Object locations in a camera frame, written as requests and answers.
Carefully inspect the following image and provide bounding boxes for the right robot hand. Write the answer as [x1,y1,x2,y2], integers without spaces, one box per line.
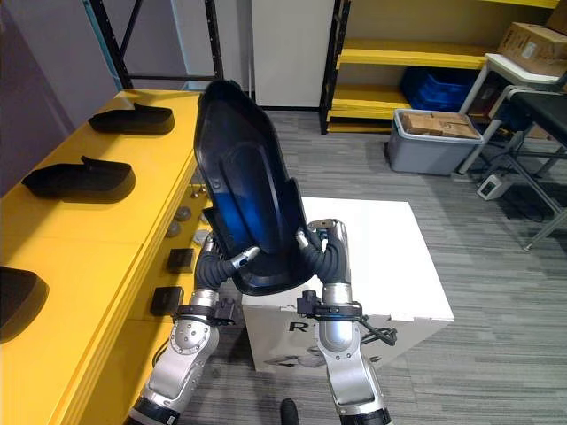
[294,217,354,307]

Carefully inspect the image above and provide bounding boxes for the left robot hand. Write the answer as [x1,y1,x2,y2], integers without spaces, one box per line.
[190,233,261,312]

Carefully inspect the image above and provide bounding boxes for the black plastic housing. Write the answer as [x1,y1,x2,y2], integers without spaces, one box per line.
[194,79,321,297]
[88,102,175,136]
[0,265,50,344]
[20,155,136,205]

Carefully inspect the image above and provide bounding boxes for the yellow shelf unit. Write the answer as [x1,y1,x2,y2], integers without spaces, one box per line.
[0,88,210,425]

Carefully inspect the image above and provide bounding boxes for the small black box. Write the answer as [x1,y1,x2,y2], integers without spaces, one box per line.
[149,286,185,317]
[167,248,197,274]

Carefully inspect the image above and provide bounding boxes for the white cardboard box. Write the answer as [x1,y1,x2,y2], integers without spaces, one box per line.
[241,197,455,373]

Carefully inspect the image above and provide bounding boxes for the grey plastic storage bin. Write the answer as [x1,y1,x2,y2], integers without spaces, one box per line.
[388,108,485,176]

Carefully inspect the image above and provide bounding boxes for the black robot body part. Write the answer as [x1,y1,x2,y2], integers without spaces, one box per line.
[279,398,299,425]

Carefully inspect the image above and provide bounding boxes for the brown cardboard pieces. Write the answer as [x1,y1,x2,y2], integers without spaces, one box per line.
[400,111,482,141]

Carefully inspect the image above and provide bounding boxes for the white power adapter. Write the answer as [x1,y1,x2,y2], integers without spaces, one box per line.
[476,173,511,202]

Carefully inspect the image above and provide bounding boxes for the blue plastic bin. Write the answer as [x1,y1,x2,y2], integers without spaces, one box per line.
[400,66,478,112]

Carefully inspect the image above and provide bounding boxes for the yellow rack with black posts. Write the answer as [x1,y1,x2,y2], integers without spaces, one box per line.
[319,0,567,136]

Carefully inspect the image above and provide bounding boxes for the white panel board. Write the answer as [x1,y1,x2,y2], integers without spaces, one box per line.
[250,0,336,109]

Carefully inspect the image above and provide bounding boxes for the white metal table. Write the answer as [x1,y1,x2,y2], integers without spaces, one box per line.
[451,52,567,179]

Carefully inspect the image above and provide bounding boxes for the large brown cardboard box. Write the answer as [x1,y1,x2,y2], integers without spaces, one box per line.
[495,21,567,77]

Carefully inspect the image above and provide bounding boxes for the small brown cardboard box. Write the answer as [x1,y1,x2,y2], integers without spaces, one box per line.
[546,0,567,30]

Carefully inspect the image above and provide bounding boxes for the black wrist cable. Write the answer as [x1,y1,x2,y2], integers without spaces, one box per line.
[353,314,398,347]

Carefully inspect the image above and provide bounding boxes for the black metal rack frame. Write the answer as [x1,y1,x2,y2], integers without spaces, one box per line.
[83,0,227,90]

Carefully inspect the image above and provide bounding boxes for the black bench with grey frame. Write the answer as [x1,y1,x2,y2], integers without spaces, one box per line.
[488,85,567,253]

